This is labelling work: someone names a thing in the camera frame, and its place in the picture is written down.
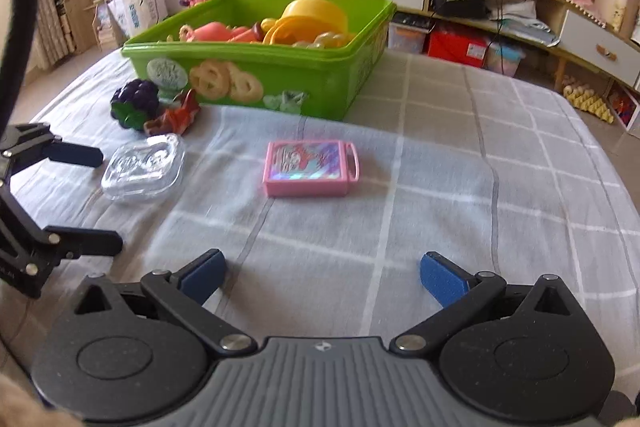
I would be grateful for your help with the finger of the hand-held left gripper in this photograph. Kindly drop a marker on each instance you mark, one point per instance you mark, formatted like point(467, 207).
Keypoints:
point(75, 154)
point(90, 241)

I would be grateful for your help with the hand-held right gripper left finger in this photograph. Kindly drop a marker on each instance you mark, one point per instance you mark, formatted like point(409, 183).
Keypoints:
point(205, 274)

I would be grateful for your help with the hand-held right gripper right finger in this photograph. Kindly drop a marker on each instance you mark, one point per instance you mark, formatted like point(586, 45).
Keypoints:
point(442, 279)

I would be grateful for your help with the clear plastic case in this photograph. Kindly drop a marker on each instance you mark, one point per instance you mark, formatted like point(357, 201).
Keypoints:
point(145, 167)

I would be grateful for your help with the pink toy basket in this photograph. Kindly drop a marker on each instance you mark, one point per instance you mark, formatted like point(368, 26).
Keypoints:
point(305, 167)

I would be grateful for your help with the pink toy animal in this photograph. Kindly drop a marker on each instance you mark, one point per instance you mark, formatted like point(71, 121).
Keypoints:
point(215, 32)

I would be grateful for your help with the green plastic bin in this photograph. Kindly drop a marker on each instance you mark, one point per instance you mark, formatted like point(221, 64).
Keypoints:
point(300, 82)

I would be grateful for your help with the yellow orange toy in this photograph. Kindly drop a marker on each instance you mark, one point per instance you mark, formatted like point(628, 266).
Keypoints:
point(282, 34)

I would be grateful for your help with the yellow toy pot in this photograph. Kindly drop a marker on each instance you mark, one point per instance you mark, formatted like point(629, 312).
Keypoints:
point(315, 12)

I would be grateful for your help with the purple toy grapes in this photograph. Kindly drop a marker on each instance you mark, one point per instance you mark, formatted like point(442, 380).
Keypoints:
point(137, 99)

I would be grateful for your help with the red toy lobster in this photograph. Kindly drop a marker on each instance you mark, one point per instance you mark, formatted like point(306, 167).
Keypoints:
point(175, 117)

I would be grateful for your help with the grey checked blanket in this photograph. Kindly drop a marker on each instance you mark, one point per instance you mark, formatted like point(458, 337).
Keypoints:
point(450, 157)

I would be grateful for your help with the white paper bag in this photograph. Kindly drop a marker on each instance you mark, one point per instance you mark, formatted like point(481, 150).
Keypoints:
point(137, 9)

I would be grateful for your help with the small clear storage box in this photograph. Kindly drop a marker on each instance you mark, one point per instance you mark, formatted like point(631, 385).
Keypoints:
point(505, 59)

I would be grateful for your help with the row of yellow toys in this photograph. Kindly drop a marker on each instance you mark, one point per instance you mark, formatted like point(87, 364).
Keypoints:
point(590, 102)

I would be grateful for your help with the red box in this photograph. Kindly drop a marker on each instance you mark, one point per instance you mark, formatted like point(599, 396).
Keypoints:
point(455, 47)

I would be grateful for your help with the clear box dark lid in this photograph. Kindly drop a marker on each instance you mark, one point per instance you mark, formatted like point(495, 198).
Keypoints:
point(407, 34)

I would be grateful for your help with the printed toy box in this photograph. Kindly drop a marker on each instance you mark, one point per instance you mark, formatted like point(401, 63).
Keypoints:
point(625, 104)

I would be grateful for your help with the white papers pile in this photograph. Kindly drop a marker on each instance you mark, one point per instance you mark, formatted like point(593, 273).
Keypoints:
point(525, 24)

